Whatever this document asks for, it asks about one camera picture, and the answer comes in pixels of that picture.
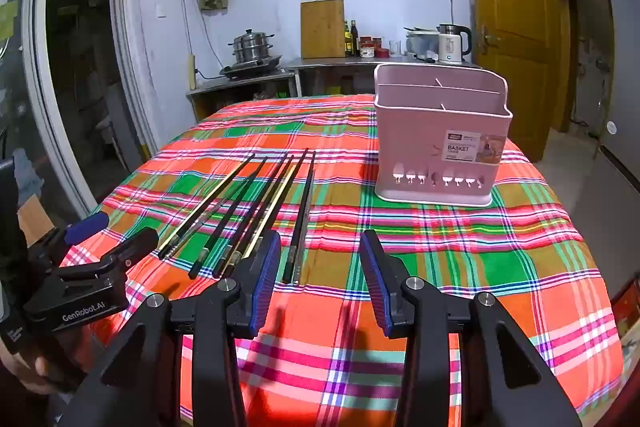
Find wooden cutting board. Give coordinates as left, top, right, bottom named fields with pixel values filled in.
left=300, top=0, right=347, bottom=59

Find wooden door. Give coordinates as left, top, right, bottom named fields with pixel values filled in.
left=459, top=0, right=562, bottom=164

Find induction cooker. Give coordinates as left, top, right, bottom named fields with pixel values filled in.
left=220, top=55, right=283, bottom=80

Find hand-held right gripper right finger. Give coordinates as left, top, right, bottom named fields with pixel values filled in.
left=360, top=229, right=583, bottom=427

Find grey refrigerator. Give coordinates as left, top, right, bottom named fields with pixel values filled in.
left=597, top=0, right=640, bottom=188

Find pink plastic utensil basket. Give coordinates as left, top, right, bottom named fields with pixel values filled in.
left=374, top=63, right=513, bottom=208

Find row of black chopsticks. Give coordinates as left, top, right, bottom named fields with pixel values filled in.
left=157, top=148, right=317, bottom=285

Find steel kitchen table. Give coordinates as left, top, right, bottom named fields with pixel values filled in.
left=186, top=54, right=487, bottom=120

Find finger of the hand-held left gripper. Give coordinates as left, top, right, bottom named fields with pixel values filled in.
left=30, top=212, right=110, bottom=259
left=59, top=227, right=160, bottom=282

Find red box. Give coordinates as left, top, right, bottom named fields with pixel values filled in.
left=611, top=276, right=640, bottom=349

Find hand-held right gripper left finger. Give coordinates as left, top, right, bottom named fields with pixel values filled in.
left=60, top=229, right=282, bottom=427

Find steel steamer pot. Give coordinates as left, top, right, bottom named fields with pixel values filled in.
left=229, top=28, right=276, bottom=65

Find white electric kettle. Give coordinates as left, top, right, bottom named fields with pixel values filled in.
left=437, top=24, right=473, bottom=66

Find plaid tablecloth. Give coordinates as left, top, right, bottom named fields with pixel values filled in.
left=60, top=93, right=626, bottom=427

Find sliding glass door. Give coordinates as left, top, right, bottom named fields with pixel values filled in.
left=0, top=0, right=156, bottom=220

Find person's left hand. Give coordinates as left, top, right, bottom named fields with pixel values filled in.
left=0, top=336, right=66, bottom=396

